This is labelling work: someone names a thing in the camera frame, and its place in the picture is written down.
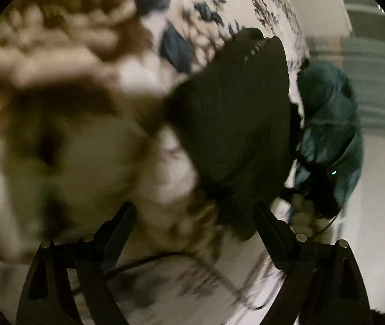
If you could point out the wide grey-green curtain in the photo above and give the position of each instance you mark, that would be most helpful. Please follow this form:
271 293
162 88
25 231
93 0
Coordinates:
368 57

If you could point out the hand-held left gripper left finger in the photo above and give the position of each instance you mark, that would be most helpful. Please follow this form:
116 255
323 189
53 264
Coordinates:
122 224

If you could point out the floral bed sheet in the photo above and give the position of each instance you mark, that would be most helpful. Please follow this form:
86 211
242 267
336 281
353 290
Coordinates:
60 74

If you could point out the person's right hand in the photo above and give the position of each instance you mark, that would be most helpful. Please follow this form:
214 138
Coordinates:
302 215

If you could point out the black striped sweater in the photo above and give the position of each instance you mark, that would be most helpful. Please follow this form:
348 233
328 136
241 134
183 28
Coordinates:
239 125

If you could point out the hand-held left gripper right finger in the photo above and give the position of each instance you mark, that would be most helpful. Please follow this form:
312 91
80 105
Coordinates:
270 228

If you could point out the teal plush blanket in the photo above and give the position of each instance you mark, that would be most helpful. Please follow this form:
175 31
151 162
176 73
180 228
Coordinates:
327 108

